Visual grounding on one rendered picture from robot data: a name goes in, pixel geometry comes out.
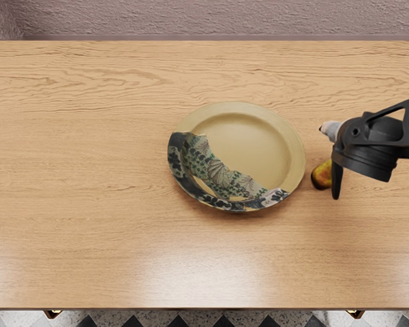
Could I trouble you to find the yellow orange pear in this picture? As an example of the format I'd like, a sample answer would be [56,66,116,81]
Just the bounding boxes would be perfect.
[310,159,333,190]

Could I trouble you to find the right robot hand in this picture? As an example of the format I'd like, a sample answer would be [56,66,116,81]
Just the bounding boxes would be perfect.
[318,121,344,201]

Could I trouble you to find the beige plate with leaf pattern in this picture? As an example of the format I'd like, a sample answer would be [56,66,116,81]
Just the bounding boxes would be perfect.
[166,101,307,213]

